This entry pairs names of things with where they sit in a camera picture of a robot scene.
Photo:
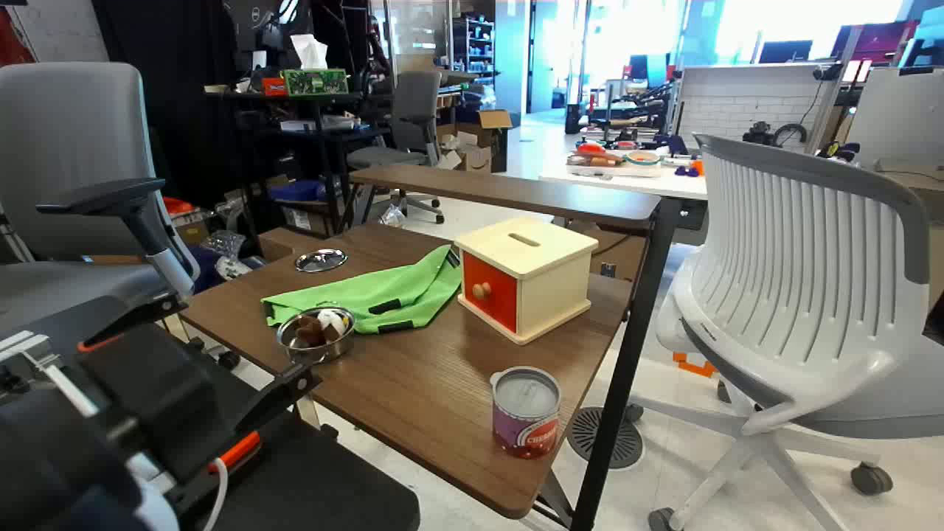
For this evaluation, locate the cream wooden drawer box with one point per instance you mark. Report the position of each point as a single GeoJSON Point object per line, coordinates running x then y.
{"type": "Point", "coordinates": [531, 247]}

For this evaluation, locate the green microfibre cloth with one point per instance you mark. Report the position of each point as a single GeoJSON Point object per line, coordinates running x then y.
{"type": "Point", "coordinates": [393, 289]}

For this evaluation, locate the brown wooden table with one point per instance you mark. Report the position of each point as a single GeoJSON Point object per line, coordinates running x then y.
{"type": "Point", "coordinates": [512, 192]}

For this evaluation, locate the tin can purple label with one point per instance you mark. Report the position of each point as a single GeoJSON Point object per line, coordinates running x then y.
{"type": "Point", "coordinates": [527, 415]}

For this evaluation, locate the grey swivel chair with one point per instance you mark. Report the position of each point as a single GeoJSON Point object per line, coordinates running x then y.
{"type": "Point", "coordinates": [415, 112]}

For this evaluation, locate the black metal table leg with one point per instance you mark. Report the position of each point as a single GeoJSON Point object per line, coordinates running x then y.
{"type": "Point", "coordinates": [629, 363]}

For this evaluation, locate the black metal shelf rack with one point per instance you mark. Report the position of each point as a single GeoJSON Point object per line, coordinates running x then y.
{"type": "Point", "coordinates": [325, 148]}

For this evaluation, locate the white cluttered desk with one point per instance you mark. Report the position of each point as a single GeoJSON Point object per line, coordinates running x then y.
{"type": "Point", "coordinates": [651, 182]}

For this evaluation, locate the round black floor cover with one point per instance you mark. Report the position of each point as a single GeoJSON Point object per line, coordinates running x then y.
{"type": "Point", "coordinates": [605, 437]}

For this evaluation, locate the green printed box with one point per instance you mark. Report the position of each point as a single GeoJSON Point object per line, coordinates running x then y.
{"type": "Point", "coordinates": [315, 80]}

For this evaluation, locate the white partition panel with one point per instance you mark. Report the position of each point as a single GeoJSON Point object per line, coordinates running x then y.
{"type": "Point", "coordinates": [748, 105]}

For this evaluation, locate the white ribbed office chair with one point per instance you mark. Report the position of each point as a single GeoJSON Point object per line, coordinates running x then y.
{"type": "Point", "coordinates": [806, 255]}

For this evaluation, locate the black bulky equipment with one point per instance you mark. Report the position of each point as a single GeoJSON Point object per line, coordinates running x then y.
{"type": "Point", "coordinates": [149, 402]}

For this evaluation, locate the grey office chair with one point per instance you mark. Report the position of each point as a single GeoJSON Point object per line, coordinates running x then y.
{"type": "Point", "coordinates": [70, 148]}

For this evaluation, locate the orange floor bracket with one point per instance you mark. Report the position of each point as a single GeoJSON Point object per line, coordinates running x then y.
{"type": "Point", "coordinates": [694, 368]}

